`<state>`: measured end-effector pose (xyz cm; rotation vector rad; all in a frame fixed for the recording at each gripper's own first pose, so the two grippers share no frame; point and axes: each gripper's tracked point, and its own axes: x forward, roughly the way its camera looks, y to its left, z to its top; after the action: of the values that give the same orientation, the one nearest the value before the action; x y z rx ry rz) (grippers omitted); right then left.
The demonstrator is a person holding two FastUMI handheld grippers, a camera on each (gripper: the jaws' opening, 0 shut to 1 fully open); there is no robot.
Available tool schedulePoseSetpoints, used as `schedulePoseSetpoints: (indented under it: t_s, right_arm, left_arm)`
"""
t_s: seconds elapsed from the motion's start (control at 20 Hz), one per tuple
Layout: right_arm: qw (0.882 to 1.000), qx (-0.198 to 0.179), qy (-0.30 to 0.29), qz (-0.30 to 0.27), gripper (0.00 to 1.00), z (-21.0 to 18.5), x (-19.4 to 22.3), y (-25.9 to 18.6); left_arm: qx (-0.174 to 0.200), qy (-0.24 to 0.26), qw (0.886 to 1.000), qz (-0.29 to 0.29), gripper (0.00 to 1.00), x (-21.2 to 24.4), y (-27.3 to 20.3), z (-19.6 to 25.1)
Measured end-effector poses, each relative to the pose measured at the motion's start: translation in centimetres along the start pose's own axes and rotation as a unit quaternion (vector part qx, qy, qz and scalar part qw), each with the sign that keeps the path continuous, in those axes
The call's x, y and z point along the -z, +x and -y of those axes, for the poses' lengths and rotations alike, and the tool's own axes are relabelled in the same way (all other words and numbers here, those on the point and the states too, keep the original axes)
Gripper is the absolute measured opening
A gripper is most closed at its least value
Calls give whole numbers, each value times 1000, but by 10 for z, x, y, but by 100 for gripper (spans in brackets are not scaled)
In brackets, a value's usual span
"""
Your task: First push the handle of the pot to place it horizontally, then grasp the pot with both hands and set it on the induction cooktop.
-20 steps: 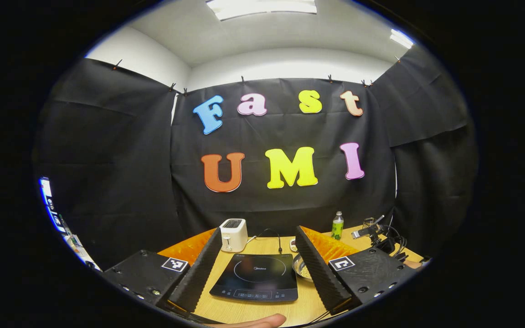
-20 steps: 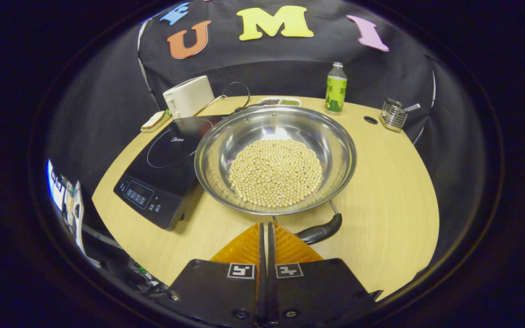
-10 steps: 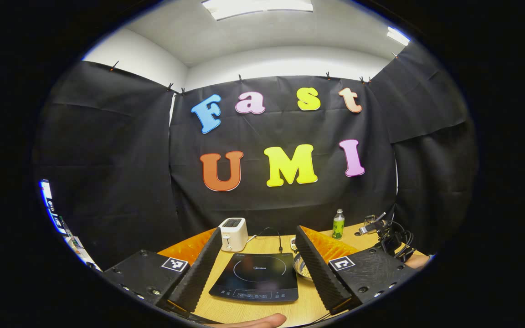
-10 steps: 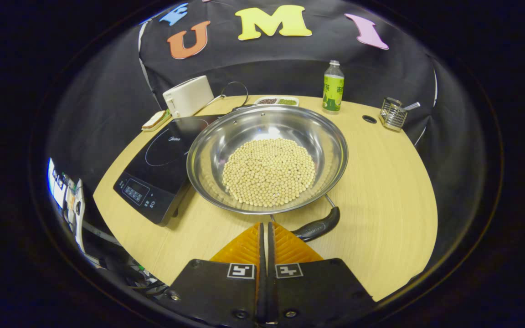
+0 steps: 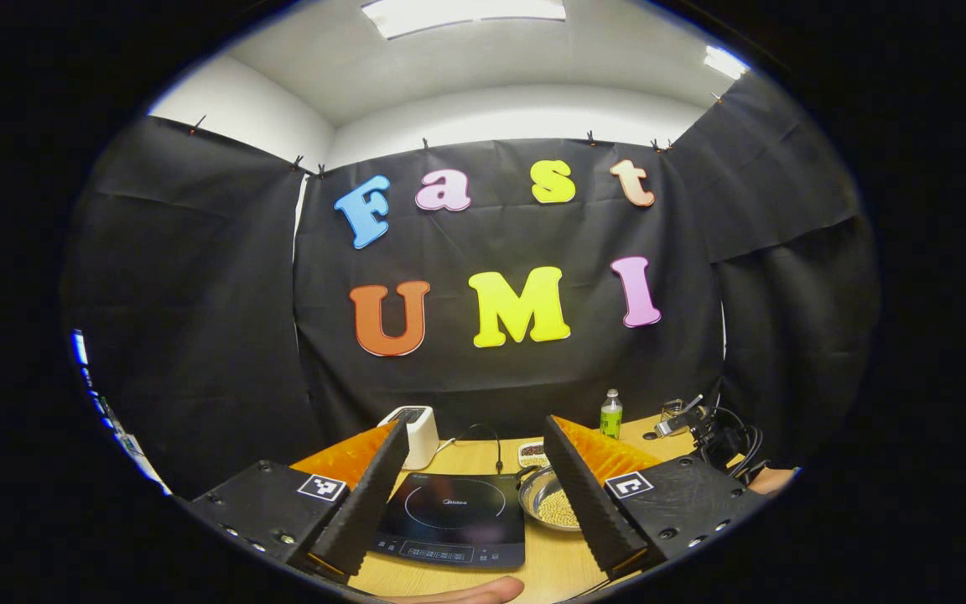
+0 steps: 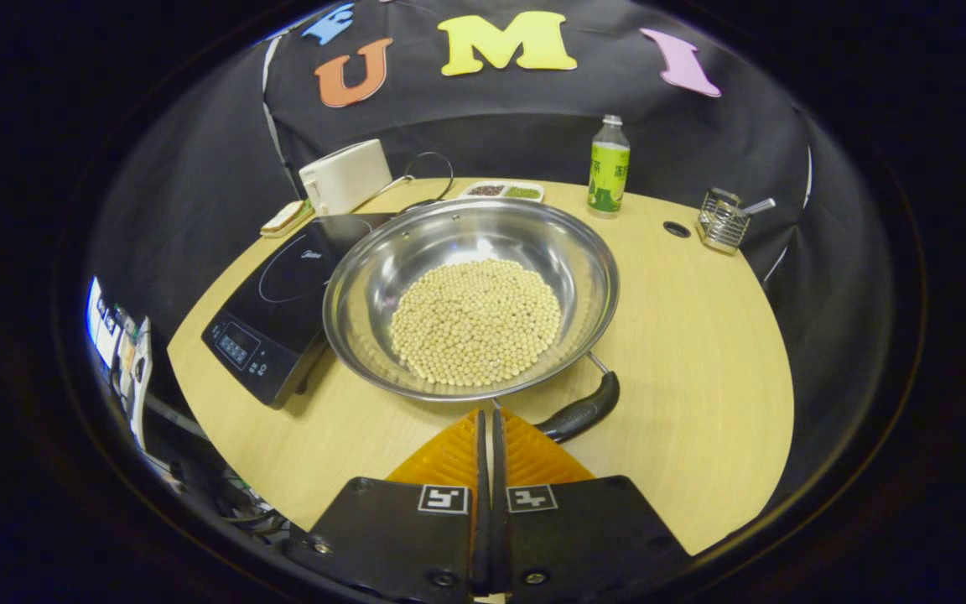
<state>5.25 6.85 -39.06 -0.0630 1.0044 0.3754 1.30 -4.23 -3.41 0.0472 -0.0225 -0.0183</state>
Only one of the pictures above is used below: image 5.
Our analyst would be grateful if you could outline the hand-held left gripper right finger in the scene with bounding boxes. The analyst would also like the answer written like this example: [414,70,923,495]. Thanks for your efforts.
[542,414,771,580]

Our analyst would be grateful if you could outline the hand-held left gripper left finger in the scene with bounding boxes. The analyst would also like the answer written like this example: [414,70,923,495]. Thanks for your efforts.
[184,416,411,580]

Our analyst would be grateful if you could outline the stainless steel pot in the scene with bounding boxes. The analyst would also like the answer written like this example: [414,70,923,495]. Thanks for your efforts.
[518,466,584,533]

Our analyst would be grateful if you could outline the black induction cooktop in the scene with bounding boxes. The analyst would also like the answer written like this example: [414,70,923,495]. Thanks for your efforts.
[368,472,527,570]

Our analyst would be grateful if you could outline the pile of soybeans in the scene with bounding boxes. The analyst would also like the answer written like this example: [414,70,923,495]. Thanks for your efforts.
[538,487,582,529]

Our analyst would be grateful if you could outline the green label bottle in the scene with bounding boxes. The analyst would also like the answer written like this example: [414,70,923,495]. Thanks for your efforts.
[600,388,623,440]

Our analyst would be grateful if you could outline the white toaster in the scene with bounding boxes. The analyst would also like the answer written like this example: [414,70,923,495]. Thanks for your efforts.
[377,405,440,471]

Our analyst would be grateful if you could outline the black backdrop cloth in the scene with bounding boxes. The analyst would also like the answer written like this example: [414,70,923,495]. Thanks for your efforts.
[60,71,882,500]

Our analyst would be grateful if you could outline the small ceiling light panel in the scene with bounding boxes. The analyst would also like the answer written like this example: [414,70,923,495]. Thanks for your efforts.
[704,45,750,81]

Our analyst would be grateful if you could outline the large ceiling light panel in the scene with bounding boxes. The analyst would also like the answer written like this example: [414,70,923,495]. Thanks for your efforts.
[361,0,568,40]

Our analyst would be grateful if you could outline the black power cable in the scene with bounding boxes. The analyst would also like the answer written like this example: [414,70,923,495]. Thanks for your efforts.
[449,424,505,475]

